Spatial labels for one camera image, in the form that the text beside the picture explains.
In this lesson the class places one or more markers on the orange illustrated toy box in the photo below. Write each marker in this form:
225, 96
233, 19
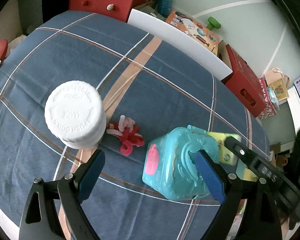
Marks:
194, 29

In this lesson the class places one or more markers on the patterned pink gift box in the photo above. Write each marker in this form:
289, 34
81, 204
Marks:
270, 109

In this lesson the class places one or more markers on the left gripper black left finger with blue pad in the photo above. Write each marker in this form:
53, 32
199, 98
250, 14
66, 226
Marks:
40, 218

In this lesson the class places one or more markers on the tan small handbag box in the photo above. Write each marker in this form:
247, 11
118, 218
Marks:
278, 81

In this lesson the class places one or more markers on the blue water bottle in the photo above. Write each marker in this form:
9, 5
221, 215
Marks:
164, 7

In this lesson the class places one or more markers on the white foam board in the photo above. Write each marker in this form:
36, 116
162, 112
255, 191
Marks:
181, 41

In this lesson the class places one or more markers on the teal plastic toy case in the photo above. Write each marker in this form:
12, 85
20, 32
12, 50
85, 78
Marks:
170, 163

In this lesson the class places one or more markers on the red pink pipe cleaner toy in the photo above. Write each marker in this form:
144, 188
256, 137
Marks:
127, 132

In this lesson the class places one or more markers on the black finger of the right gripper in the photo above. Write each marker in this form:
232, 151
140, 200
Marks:
237, 149

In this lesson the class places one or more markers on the light green sponge pack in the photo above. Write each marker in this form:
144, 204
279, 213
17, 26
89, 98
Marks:
225, 155

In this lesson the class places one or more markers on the red cardboard box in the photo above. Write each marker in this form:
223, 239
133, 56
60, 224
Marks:
243, 82

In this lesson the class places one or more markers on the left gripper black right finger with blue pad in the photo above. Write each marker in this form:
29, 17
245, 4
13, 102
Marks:
260, 218

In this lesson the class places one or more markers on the white cap plastic bottle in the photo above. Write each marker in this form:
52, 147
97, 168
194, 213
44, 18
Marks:
74, 114

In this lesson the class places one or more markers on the green dumbbell toy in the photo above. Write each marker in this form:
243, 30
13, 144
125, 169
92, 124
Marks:
213, 24

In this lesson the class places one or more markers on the blue plaid tablecloth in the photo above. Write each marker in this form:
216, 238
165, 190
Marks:
143, 78

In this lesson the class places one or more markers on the teal cardboard tray box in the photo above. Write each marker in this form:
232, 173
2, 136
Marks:
244, 174

